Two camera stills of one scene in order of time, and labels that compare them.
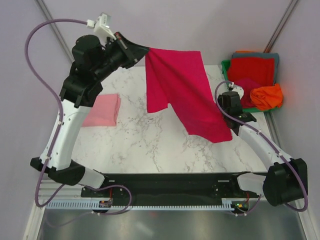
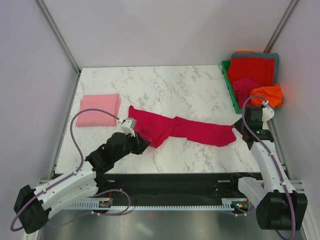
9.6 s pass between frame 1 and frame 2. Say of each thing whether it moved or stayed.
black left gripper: moved
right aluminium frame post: stayed
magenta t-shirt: moved
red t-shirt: stayed
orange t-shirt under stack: stayed
